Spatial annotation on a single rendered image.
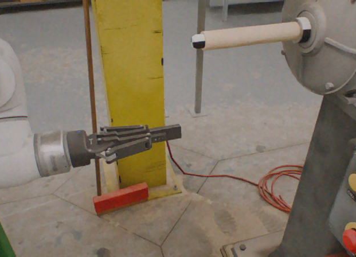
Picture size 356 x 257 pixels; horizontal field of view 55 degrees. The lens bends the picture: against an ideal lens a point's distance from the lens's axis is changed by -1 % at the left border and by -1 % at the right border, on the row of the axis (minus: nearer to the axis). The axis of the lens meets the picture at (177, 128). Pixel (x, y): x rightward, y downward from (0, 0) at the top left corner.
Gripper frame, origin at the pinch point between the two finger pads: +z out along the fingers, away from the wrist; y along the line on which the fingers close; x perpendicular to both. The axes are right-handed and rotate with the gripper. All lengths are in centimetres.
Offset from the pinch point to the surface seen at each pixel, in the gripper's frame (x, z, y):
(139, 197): -84, 2, -87
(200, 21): -6, 63, -154
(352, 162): 2.6, 25.8, 26.0
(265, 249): -70, 42, -21
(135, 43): 1, 8, -83
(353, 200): -3.8, 25.8, 28.2
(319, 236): -40, 43, 4
